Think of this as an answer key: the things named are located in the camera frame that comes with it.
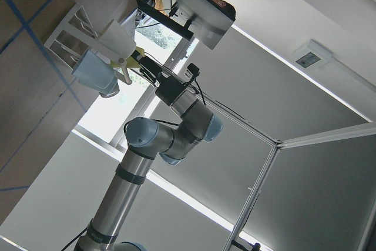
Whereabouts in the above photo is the yellow cup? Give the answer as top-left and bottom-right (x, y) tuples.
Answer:
(110, 46), (145, 69)

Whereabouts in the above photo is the wooden rack dowel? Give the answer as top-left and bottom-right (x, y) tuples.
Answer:
(118, 58), (132, 85)

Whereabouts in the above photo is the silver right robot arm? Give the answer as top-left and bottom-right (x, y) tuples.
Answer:
(74, 55), (223, 250)

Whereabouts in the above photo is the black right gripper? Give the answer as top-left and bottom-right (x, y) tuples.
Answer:
(139, 56), (187, 106)

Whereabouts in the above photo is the light blue cup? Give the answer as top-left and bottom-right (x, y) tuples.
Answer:
(72, 50), (120, 98)

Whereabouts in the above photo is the pale green cup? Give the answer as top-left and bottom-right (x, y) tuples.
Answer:
(99, 19), (136, 59)

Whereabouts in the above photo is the black monitor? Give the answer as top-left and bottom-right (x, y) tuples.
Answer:
(159, 0), (235, 49)

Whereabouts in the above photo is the white wire cup rack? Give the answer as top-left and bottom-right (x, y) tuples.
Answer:
(44, 4), (120, 69)

